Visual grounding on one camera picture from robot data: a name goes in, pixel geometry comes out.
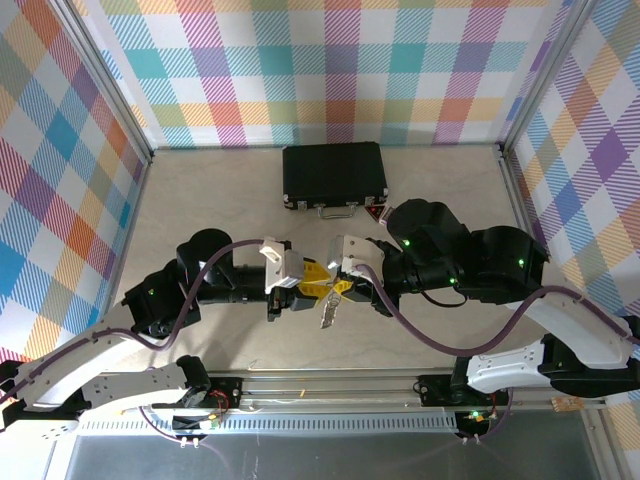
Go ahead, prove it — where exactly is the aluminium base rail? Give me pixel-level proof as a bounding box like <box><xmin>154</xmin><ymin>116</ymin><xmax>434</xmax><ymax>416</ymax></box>
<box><xmin>74</xmin><ymin>368</ymin><xmax>609</xmax><ymax>416</ymax></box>

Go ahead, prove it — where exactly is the black box with red triangle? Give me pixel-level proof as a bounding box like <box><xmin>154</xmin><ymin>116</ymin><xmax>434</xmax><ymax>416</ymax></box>
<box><xmin>363</xmin><ymin>196</ymin><xmax>387</xmax><ymax>224</ymax></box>

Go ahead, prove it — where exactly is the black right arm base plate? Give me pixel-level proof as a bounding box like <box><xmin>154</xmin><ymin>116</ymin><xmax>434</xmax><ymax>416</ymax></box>
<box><xmin>417</xmin><ymin>372</ymin><xmax>516</xmax><ymax>407</ymax></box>

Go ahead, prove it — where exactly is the black hard carry case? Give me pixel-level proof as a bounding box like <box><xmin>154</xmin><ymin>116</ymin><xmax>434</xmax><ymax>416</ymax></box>
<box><xmin>281</xmin><ymin>141</ymin><xmax>391</xmax><ymax>221</ymax></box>

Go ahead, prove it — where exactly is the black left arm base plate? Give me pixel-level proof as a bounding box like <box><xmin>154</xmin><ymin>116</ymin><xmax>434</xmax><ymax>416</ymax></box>
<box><xmin>172</xmin><ymin>375</ymin><xmax>245</xmax><ymax>410</ymax></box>

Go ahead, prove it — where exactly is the grey metal sheet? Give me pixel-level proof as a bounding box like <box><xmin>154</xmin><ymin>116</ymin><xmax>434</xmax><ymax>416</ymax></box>
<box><xmin>47</xmin><ymin>432</ymin><xmax>601</xmax><ymax>480</ymax></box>

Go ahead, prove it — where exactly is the slotted grey cable duct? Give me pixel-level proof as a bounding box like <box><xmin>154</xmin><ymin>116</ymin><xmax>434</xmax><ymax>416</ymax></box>
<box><xmin>74</xmin><ymin>412</ymin><xmax>461</xmax><ymax>437</ymax></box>

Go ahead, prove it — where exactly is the small black electronics board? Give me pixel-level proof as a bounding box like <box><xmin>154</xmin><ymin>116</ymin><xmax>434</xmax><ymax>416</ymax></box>
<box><xmin>172</xmin><ymin>410</ymin><xmax>225</xmax><ymax>435</ymax></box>
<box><xmin>457</xmin><ymin>408</ymin><xmax>496</xmax><ymax>436</ymax></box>

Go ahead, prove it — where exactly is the thin black cable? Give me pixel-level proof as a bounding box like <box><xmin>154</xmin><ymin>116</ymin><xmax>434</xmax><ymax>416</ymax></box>
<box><xmin>422</xmin><ymin>289</ymin><xmax>469</xmax><ymax>307</ymax></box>

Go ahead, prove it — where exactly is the aluminium table edge rail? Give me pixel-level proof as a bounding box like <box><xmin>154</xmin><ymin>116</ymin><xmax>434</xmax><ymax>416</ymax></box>
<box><xmin>97</xmin><ymin>149</ymin><xmax>154</xmax><ymax>311</ymax></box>
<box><xmin>497</xmin><ymin>144</ymin><xmax>601</xmax><ymax>374</ymax></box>

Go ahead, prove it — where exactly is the aluminium frame post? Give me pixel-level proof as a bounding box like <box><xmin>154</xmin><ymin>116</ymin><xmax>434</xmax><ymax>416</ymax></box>
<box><xmin>499</xmin><ymin>0</ymin><xmax>599</xmax><ymax>157</ymax></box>
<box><xmin>49</xmin><ymin>0</ymin><xmax>154</xmax><ymax>164</ymax></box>

